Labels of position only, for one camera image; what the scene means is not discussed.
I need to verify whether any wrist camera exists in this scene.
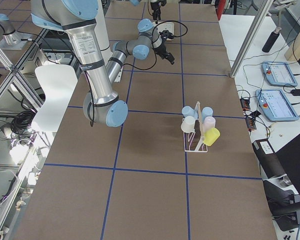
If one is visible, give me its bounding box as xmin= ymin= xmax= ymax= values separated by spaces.
xmin=159 ymin=30 xmax=175 ymax=41

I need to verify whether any black box with label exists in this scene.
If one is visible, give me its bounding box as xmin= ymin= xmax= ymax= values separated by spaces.
xmin=252 ymin=138 xmax=286 ymax=179

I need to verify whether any white wire cup rack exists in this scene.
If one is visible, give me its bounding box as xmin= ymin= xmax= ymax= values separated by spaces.
xmin=183 ymin=101 xmax=208 ymax=153

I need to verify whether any pink plastic cup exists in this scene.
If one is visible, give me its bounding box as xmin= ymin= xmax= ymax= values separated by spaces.
xmin=203 ymin=116 xmax=216 ymax=132

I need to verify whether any light blue plastic cup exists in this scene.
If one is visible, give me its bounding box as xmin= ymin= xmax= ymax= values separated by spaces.
xmin=201 ymin=106 xmax=213 ymax=121

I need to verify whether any white chair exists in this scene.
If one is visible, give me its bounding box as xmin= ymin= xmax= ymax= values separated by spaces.
xmin=31 ymin=64 xmax=78 ymax=132

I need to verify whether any yellow plastic cup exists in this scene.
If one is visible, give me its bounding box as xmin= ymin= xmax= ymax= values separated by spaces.
xmin=203 ymin=127 xmax=221 ymax=147

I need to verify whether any cream plastic cup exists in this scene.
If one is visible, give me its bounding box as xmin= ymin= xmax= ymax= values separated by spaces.
xmin=180 ymin=115 xmax=196 ymax=133

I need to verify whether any near teach pendant tablet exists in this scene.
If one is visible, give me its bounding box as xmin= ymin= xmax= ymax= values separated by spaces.
xmin=255 ymin=89 xmax=300 ymax=122

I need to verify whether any far teach pendant tablet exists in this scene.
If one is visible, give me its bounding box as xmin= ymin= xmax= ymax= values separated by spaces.
xmin=261 ymin=61 xmax=298 ymax=87

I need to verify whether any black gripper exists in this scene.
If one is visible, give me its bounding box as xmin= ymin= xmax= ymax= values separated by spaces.
xmin=155 ymin=44 xmax=175 ymax=65
xmin=150 ymin=1 xmax=161 ymax=13

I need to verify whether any black computer monitor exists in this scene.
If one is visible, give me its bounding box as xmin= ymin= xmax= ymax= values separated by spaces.
xmin=276 ymin=134 xmax=300 ymax=194

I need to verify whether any aluminium frame post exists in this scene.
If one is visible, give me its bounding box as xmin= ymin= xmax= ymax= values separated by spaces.
xmin=229 ymin=0 xmax=273 ymax=78

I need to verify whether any black water bottle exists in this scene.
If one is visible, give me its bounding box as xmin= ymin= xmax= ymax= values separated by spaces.
xmin=261 ymin=26 xmax=282 ymax=53

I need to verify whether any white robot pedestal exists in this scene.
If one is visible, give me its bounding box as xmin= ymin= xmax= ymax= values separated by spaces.
xmin=94 ymin=0 xmax=113 ymax=63

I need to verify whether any teach pendant tablet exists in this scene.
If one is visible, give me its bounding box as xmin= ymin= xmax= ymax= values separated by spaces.
xmin=261 ymin=61 xmax=298 ymax=87
xmin=255 ymin=89 xmax=300 ymax=122

